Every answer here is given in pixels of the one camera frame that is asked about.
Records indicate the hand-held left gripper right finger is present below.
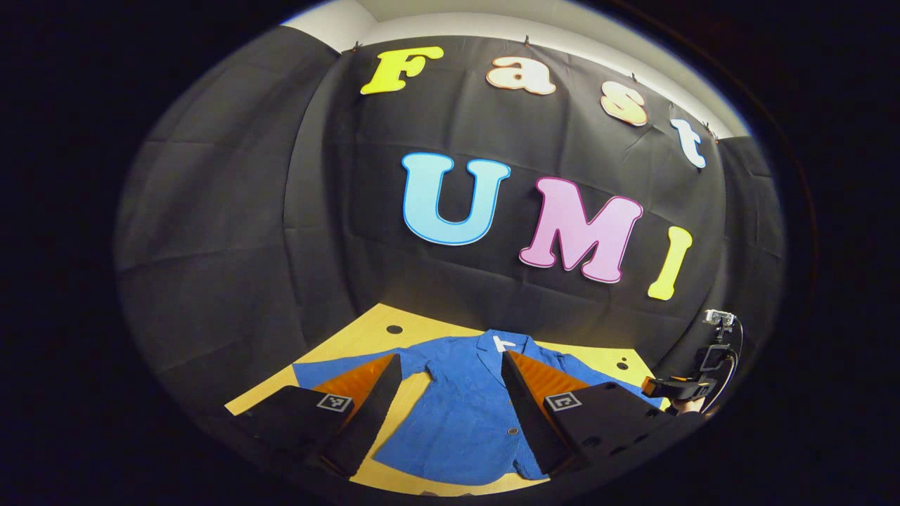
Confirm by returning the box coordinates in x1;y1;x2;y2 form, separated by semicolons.
501;351;676;475

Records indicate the blue button-up shirt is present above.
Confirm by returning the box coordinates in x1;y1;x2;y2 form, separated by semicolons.
292;329;665;487

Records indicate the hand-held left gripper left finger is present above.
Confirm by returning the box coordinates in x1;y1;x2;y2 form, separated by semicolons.
232;353;403;479

